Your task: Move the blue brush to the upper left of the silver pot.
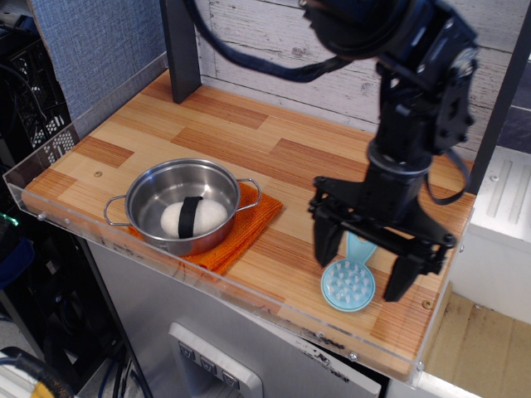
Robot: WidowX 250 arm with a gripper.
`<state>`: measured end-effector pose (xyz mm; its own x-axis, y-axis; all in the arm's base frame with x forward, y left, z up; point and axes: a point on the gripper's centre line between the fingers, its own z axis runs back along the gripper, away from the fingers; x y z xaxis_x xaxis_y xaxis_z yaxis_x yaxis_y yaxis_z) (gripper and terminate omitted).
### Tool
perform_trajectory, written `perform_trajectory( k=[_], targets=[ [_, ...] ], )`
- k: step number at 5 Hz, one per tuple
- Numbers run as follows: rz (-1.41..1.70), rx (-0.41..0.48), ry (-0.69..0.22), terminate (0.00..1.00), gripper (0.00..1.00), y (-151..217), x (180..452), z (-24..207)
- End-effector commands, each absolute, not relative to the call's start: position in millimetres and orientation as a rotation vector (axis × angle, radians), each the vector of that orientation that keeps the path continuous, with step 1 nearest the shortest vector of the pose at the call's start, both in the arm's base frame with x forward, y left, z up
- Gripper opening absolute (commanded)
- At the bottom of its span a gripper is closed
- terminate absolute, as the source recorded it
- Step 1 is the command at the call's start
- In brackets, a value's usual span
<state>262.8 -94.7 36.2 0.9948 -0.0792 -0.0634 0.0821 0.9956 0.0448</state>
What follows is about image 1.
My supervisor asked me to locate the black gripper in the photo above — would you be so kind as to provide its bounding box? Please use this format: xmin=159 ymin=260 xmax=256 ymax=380
xmin=309 ymin=160 xmax=455 ymax=302

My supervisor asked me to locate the light blue scrubber spoon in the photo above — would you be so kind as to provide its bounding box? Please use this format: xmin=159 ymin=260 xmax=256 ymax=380
xmin=320 ymin=232 xmax=377 ymax=313

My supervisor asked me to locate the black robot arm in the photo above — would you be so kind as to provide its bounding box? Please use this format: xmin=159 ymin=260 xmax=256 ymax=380
xmin=304 ymin=1 xmax=478 ymax=302

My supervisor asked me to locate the stainless steel pot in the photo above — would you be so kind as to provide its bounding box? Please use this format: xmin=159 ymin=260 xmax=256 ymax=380
xmin=104 ymin=158 xmax=262 ymax=256

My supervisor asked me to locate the clear acrylic table guard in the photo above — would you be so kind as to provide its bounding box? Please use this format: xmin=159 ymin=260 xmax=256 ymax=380
xmin=4 ymin=115 xmax=447 ymax=383

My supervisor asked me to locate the orange cloth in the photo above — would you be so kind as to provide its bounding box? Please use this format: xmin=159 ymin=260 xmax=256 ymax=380
xmin=126 ymin=181 xmax=285 ymax=276

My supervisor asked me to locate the white side counter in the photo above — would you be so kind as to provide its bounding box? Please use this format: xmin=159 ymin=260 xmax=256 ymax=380
xmin=449 ymin=147 xmax=530 ymax=323

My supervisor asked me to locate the white rice ball toy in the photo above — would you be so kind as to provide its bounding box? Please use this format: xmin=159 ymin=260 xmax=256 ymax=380
xmin=160 ymin=197 xmax=228 ymax=239

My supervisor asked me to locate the silver toy fridge cabinet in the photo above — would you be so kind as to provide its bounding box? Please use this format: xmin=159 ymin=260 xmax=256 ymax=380
xmin=88 ymin=243 xmax=388 ymax=397

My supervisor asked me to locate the black perforated crate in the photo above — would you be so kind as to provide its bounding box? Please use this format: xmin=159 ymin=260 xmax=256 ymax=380
xmin=1 ymin=12 xmax=76 ymax=170

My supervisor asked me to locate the black braided cable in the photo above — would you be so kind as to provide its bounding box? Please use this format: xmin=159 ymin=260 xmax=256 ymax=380
xmin=182 ymin=0 xmax=345 ymax=84

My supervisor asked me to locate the dark grey right post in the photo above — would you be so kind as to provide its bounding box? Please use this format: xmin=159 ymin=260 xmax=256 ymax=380
xmin=468 ymin=6 xmax=530 ymax=195

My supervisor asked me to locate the dark grey post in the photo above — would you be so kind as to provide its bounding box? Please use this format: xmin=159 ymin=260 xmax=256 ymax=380
xmin=159 ymin=0 xmax=202 ymax=104
xmin=468 ymin=6 xmax=530 ymax=195

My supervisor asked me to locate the dark grey left post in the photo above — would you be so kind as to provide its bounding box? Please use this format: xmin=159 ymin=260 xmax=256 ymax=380
xmin=159 ymin=0 xmax=202 ymax=104

